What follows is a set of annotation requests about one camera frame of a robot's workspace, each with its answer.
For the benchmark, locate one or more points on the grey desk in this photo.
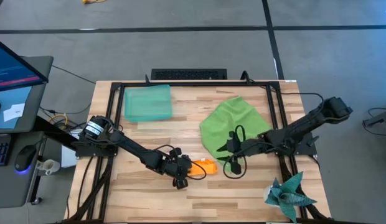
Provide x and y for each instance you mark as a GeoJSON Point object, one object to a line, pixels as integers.
{"type": "Point", "coordinates": [12, 186]}

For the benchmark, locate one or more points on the white paper note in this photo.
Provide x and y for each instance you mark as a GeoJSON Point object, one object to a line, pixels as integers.
{"type": "Point", "coordinates": [14, 112]}

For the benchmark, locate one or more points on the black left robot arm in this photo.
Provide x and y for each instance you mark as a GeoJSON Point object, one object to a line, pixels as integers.
{"type": "Point", "coordinates": [134, 149]}

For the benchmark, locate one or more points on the white plant pot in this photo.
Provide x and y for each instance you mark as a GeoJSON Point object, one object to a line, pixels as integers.
{"type": "Point", "coordinates": [267, 196]}

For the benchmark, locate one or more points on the black illuminated computer mouse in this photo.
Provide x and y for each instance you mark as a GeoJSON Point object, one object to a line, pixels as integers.
{"type": "Point", "coordinates": [25, 157]}

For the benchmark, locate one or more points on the green microfiber towel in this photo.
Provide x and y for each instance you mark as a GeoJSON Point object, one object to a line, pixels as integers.
{"type": "Point", "coordinates": [230, 115]}

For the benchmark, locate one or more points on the backlit computer keyboard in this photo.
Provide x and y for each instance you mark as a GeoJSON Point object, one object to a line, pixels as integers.
{"type": "Point", "coordinates": [0, 151]}

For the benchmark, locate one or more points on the black diagonal beam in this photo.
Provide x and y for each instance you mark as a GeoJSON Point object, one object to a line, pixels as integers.
{"type": "Point", "coordinates": [53, 132]}

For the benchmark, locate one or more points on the grey stand leg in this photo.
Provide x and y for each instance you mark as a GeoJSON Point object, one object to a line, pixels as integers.
{"type": "Point", "coordinates": [383, 118]}

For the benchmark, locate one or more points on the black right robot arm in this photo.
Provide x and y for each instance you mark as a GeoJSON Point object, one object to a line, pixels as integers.
{"type": "Point", "coordinates": [305, 126]}

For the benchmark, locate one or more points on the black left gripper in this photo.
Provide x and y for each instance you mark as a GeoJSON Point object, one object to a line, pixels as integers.
{"type": "Point", "coordinates": [177, 168]}

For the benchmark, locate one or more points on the teal translucent plastic basket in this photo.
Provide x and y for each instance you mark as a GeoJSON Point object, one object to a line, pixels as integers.
{"type": "Point", "coordinates": [147, 104]}

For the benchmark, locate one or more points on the teal artificial plant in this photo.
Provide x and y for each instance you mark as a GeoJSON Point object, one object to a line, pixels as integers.
{"type": "Point", "coordinates": [286, 196]}

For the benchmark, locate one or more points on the white box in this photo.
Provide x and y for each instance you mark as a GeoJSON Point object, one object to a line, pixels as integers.
{"type": "Point", "coordinates": [68, 158]}

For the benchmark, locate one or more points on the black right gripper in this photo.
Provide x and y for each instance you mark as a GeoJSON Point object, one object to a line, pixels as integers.
{"type": "Point", "coordinates": [242, 147]}

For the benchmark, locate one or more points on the black aluminium table frame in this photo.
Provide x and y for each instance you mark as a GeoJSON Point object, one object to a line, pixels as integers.
{"type": "Point", "coordinates": [196, 84]}

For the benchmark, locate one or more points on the blue-screen computer monitor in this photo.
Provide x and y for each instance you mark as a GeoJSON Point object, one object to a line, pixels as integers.
{"type": "Point", "coordinates": [12, 68]}

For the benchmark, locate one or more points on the black keyboard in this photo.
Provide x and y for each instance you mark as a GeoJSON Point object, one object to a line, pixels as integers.
{"type": "Point", "coordinates": [188, 74]}

